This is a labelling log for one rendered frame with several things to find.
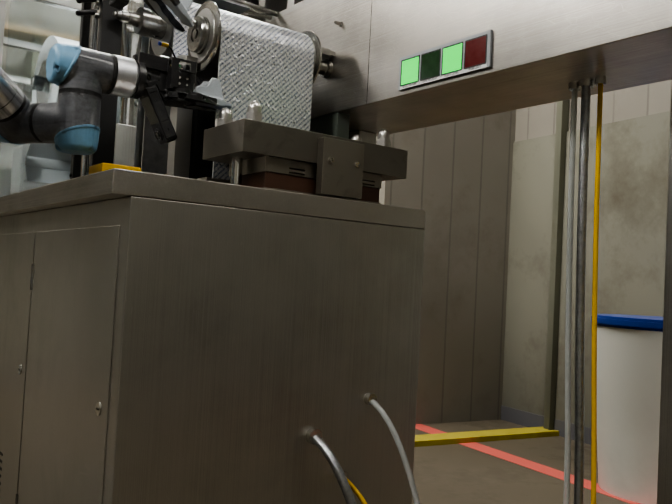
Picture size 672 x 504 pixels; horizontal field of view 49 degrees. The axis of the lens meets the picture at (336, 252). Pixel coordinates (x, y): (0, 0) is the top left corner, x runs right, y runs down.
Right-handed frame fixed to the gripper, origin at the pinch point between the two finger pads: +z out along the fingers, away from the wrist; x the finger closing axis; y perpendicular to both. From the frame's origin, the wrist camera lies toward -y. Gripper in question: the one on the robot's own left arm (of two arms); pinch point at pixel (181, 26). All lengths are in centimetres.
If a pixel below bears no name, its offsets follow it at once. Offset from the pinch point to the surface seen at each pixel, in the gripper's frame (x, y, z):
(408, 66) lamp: -28.9, 19.5, 32.8
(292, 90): -5.7, 8.3, 25.0
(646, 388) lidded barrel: 3, 56, 197
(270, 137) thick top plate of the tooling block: -25.4, -14.5, 22.1
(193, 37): 0.9, 1.0, 3.4
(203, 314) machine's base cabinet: -32, -49, 32
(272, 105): -5.7, 1.9, 24.0
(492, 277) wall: 140, 132, 228
